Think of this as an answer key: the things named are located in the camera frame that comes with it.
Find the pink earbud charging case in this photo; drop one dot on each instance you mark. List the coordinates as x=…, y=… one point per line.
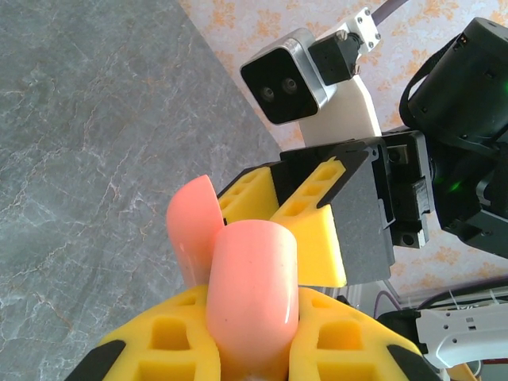
x=254, y=278

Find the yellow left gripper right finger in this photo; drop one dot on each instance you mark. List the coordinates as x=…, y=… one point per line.
x=349, y=349

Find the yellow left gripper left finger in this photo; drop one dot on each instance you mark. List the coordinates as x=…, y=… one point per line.
x=158, y=341

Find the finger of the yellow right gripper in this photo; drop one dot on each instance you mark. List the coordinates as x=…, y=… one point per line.
x=357, y=222
x=250, y=194

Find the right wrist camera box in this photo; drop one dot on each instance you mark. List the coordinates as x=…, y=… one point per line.
x=285, y=79

